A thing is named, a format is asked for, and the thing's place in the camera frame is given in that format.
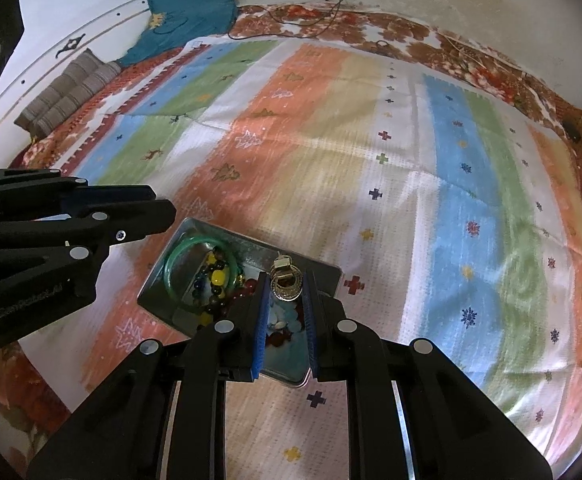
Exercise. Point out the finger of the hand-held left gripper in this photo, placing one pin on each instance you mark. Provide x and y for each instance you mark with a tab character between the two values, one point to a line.
121	194
146	217

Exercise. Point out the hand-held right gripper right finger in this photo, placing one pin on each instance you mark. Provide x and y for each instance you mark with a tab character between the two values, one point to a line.
311	325

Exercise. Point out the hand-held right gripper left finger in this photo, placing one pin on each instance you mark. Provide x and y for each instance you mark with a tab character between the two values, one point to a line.
261	330

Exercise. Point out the gold round earring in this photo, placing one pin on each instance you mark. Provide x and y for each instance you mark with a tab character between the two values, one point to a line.
286	285

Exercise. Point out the green jade bangle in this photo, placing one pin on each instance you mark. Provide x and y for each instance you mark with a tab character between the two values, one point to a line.
168	270

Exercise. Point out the silver metal tin box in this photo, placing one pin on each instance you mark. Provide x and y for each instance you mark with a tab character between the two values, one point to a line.
251	255

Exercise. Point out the small white ornament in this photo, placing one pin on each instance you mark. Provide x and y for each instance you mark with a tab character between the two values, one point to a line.
283	326

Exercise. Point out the brown striped pillow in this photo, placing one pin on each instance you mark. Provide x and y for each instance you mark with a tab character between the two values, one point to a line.
66	95

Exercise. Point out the white headboard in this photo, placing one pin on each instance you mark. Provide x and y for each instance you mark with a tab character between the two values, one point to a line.
31	60

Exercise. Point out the teal shirt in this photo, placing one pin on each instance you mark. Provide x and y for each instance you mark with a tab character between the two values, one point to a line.
191	10

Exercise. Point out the small black loop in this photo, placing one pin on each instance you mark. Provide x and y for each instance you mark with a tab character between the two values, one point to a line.
382	44

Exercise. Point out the brown floral blanket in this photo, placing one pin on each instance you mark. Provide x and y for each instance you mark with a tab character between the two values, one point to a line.
421	30

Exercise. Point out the small black object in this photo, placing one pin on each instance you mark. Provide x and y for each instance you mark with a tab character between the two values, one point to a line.
573	130

